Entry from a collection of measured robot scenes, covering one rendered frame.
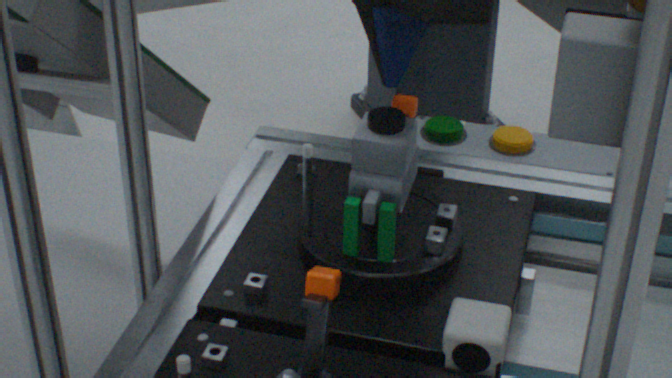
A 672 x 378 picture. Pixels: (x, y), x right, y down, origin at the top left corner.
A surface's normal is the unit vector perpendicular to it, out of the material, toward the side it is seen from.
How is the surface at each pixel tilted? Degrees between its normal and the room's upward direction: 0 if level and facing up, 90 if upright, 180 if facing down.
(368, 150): 90
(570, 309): 0
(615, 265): 90
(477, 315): 0
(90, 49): 90
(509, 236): 0
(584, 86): 90
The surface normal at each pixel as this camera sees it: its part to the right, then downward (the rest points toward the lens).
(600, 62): -0.26, 0.52
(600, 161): 0.01, -0.84
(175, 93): 0.91, 0.24
